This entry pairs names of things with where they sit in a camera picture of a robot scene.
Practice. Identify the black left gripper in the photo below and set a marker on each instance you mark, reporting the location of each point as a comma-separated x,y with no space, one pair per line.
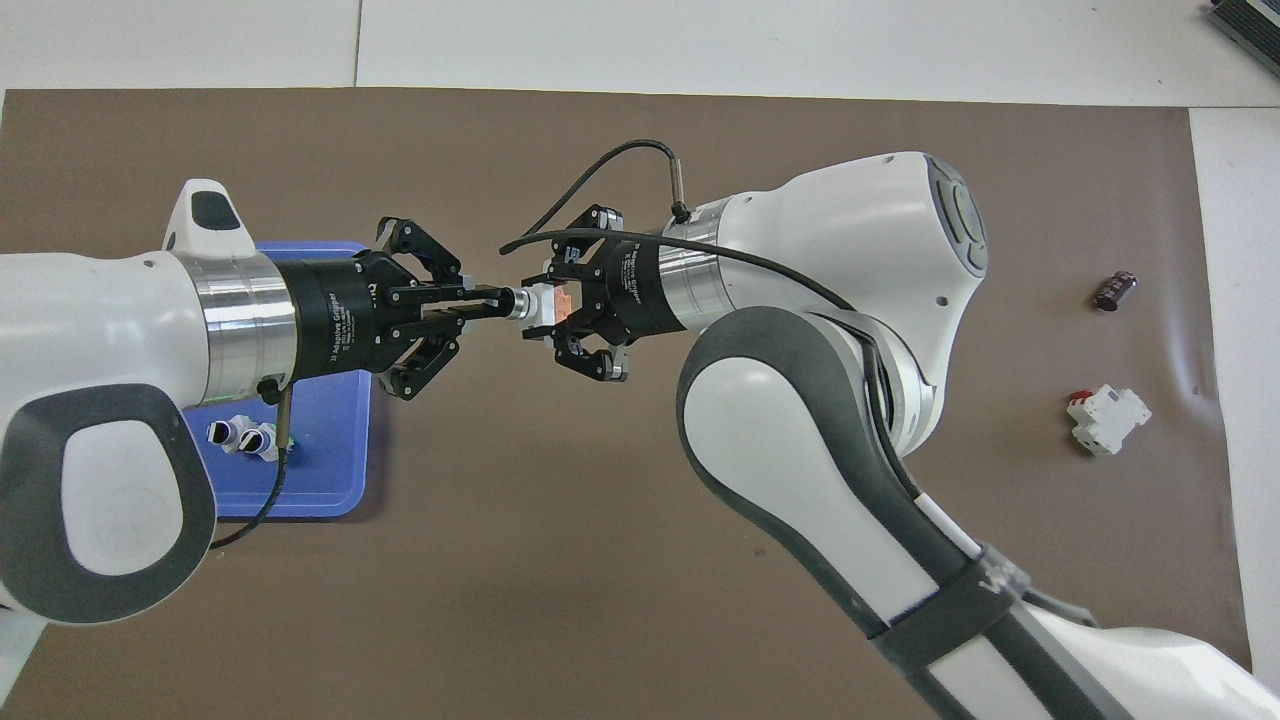
335,315

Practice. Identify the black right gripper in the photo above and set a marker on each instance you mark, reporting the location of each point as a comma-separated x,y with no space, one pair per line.
645,290

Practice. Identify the selector switch with orange block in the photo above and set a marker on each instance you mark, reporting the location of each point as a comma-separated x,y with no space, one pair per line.
542,305

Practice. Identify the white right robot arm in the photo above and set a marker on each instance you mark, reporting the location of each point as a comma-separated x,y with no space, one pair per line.
820,430

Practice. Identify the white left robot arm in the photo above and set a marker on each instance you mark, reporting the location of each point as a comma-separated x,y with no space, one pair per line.
90,320

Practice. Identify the blue plastic tray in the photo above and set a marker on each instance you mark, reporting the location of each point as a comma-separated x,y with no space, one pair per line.
330,470

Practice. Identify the brown table mat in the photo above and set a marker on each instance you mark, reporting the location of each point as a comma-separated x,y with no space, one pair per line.
560,560

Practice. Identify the white circuit breaker red lever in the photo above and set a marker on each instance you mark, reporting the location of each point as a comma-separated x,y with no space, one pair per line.
1108,420

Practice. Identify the grey ribbed device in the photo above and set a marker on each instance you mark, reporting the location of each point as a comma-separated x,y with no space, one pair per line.
1250,25

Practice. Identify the selector switch with green base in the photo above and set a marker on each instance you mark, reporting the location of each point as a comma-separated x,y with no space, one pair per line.
262,442

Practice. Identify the white selector switch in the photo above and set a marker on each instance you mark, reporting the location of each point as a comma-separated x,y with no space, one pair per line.
222,434

